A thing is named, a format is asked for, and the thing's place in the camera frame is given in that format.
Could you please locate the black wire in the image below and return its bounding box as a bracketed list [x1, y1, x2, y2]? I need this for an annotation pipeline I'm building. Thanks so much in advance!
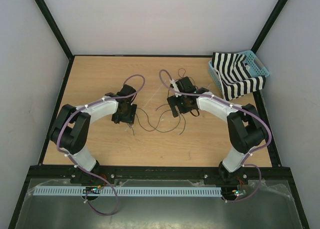
[124, 103, 187, 136]

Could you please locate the grey wire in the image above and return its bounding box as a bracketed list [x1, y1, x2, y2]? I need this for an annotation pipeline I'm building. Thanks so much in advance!
[174, 68, 198, 90]

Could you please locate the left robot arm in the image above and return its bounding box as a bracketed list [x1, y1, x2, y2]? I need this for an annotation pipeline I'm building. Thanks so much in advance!
[49, 84, 137, 183]

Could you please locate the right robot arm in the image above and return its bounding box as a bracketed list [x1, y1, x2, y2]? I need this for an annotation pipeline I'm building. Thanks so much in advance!
[167, 76, 271, 184]

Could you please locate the black white striped cloth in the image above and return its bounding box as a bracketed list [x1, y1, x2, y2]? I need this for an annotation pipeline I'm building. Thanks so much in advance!
[211, 52, 267, 101]

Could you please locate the light blue perforated basket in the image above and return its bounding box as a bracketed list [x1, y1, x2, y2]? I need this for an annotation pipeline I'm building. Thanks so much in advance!
[207, 50, 270, 93]

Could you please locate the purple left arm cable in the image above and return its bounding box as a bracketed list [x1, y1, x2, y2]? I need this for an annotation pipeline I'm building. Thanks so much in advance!
[56, 74, 146, 216]

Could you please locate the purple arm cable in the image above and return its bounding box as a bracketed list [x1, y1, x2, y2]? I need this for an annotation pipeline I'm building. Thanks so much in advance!
[56, 74, 146, 216]
[159, 69, 273, 204]

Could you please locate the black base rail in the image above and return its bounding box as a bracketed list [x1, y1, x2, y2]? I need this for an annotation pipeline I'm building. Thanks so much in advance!
[69, 165, 250, 186]

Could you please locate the light blue slotted cable duct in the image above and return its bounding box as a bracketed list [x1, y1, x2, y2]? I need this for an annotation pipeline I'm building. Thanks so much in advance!
[32, 186, 221, 198]

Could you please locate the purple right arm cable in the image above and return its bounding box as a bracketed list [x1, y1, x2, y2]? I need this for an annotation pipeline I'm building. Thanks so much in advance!
[159, 69, 273, 204]

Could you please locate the black cage frame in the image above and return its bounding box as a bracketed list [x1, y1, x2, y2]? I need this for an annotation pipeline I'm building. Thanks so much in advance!
[0, 0, 320, 229]

